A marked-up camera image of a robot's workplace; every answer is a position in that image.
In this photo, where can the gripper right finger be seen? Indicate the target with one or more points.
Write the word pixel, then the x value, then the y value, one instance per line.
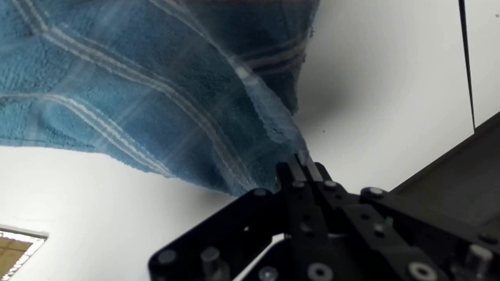
pixel 406 218

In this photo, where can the blue cloth with white stripes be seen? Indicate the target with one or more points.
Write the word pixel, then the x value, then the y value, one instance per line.
pixel 129 78

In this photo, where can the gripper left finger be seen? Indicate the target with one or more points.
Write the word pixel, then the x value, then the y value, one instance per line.
pixel 230 228

